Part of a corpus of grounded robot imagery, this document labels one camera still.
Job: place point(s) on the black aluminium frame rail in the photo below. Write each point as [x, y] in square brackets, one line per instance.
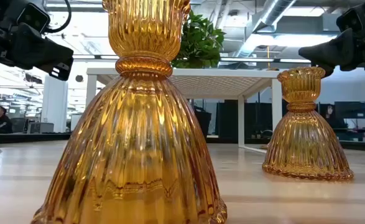
[30, 137]

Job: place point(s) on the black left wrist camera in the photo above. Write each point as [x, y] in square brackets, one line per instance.
[33, 17]

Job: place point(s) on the green leafy plant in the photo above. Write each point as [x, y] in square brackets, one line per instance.
[197, 40]

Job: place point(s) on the ceiling light strip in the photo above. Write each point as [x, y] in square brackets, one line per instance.
[294, 60]
[247, 59]

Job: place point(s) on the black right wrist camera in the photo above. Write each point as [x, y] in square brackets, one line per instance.
[351, 19]

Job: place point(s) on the silver ventilation duct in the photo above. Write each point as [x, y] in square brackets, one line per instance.
[272, 15]

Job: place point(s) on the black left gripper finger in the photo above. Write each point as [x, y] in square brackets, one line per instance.
[59, 70]
[36, 46]

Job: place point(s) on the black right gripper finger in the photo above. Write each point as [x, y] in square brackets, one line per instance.
[334, 49]
[326, 71]

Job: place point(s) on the white room column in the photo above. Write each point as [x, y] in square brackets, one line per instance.
[54, 102]

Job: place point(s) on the amber ribbed glass candle holder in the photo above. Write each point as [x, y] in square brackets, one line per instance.
[132, 140]
[306, 146]

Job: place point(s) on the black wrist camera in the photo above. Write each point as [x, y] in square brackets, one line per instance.
[351, 19]
[33, 17]

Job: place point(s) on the grey box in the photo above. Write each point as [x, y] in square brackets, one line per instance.
[40, 127]

